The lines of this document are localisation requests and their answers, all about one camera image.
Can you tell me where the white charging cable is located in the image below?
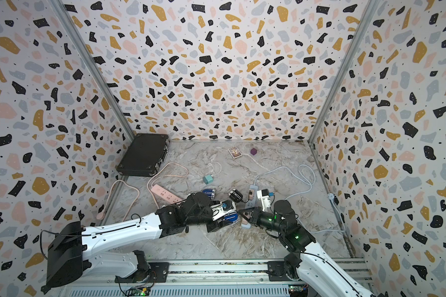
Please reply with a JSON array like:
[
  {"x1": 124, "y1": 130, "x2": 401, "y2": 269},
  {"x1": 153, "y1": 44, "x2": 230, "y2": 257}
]
[{"x1": 204, "y1": 160, "x2": 223, "y2": 177}]

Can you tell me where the card box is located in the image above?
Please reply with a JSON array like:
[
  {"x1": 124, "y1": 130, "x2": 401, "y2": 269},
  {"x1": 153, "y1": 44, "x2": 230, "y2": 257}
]
[{"x1": 228, "y1": 146, "x2": 242, "y2": 159}]

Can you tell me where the grey-blue power strip cable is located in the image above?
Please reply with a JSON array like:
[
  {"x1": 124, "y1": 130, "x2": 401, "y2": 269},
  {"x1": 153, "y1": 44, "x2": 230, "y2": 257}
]
[{"x1": 253, "y1": 163, "x2": 346, "y2": 235}]

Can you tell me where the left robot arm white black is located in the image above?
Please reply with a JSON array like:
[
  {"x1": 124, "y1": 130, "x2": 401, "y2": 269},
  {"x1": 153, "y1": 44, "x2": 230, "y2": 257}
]
[{"x1": 41, "y1": 192, "x2": 236, "y2": 293}]

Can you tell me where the grey-blue power strip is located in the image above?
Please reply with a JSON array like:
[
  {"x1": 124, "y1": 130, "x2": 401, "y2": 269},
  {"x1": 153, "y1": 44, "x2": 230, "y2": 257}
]
[{"x1": 241, "y1": 184, "x2": 258, "y2": 229}]

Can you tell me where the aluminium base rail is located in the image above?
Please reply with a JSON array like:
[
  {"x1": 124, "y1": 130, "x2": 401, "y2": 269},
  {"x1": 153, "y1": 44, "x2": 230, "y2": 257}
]
[{"x1": 59, "y1": 257, "x2": 376, "y2": 297}]

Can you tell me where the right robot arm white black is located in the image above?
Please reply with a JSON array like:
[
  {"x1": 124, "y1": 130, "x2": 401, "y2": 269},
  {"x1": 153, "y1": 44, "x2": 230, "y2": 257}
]
[{"x1": 238, "y1": 200, "x2": 374, "y2": 297}]

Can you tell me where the blue shaver with white stripes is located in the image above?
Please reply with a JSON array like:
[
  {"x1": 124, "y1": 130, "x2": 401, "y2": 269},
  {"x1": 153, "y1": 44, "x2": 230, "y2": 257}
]
[{"x1": 202, "y1": 189, "x2": 216, "y2": 199}]

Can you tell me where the black briefcase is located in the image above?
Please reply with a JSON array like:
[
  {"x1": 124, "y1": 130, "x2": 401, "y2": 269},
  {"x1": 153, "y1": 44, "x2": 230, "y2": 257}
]
[{"x1": 116, "y1": 134, "x2": 170, "y2": 177}]

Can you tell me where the teal USB charger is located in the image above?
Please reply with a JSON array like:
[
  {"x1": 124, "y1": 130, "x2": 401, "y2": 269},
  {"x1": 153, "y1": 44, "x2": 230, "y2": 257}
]
[{"x1": 203, "y1": 174, "x2": 214, "y2": 184}]

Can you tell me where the pink power strip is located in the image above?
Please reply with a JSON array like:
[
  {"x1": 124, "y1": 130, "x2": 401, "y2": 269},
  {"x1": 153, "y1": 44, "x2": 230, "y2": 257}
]
[{"x1": 151, "y1": 184, "x2": 182, "y2": 204}]

